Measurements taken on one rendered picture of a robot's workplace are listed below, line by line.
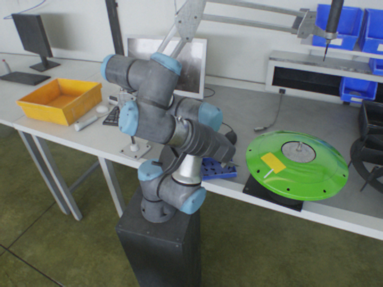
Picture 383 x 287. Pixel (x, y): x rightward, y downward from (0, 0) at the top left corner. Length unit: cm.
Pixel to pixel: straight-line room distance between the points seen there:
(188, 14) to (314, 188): 62
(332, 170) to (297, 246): 118
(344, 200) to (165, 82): 73
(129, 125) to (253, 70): 131
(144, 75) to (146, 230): 56
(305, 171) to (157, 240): 51
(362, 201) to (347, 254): 105
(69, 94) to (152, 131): 129
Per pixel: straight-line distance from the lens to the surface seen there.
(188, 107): 64
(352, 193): 101
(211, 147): 53
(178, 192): 71
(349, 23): 156
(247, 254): 180
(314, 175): 75
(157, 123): 46
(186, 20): 83
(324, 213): 90
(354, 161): 103
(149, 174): 75
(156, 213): 86
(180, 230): 86
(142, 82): 48
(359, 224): 93
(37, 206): 241
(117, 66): 53
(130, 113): 44
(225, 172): 94
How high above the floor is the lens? 157
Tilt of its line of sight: 38 degrees down
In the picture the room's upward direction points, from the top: 3 degrees counter-clockwise
